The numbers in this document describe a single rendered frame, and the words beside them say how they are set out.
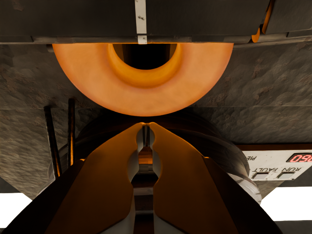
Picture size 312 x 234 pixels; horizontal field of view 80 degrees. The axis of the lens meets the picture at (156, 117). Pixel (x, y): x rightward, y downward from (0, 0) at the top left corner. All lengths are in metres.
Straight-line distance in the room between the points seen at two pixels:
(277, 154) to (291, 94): 0.26
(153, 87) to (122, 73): 0.03
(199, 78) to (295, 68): 0.18
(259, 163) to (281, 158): 0.06
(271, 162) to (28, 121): 0.63
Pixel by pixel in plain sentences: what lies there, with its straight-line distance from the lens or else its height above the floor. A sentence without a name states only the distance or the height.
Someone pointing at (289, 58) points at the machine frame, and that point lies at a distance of 0.32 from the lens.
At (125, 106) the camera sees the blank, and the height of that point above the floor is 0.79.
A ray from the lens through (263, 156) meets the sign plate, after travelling 0.59.
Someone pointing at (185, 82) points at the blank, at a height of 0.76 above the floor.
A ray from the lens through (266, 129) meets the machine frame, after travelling 0.52.
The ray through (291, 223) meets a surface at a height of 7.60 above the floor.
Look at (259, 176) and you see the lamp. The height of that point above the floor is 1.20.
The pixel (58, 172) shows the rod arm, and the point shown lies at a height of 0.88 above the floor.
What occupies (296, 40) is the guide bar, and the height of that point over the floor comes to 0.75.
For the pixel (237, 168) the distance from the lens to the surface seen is 0.37.
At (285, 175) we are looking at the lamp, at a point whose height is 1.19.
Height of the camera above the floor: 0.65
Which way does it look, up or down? 47 degrees up
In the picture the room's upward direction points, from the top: 179 degrees counter-clockwise
